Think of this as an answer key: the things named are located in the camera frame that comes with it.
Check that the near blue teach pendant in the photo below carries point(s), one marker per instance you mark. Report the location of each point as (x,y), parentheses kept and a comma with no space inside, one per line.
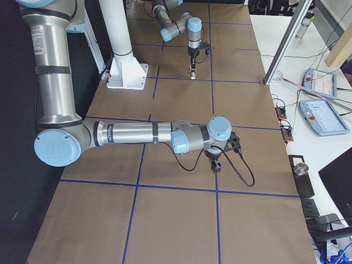
(323,118)

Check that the orange black connector strip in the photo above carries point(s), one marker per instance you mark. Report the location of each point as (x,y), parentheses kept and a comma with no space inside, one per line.
(285,126)

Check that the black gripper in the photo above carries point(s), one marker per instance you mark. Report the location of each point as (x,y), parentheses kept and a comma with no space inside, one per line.
(213,155)
(192,53)

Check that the clear water bottle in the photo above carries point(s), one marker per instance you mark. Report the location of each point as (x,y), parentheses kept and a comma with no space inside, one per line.
(308,18)

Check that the pink metal reacher rod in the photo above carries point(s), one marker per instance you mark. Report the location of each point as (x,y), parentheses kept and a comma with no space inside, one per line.
(309,91)

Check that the blue teach pendant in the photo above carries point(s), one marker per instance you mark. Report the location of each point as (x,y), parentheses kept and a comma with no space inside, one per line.
(322,82)
(323,118)

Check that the steel cylinder weight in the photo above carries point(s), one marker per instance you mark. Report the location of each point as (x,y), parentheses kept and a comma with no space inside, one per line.
(300,169)

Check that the aluminium frame post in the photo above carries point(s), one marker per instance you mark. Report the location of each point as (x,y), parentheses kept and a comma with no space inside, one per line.
(288,36)

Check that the far blue teach pendant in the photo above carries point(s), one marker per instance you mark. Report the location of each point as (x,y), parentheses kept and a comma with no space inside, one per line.
(322,82)

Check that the black box on desk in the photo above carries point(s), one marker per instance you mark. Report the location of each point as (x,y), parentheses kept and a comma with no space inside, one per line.
(302,182)

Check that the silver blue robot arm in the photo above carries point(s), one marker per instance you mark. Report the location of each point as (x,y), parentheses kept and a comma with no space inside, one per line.
(63,133)
(172,29)

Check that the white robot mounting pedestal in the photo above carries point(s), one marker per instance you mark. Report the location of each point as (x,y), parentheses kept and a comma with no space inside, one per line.
(126,72)

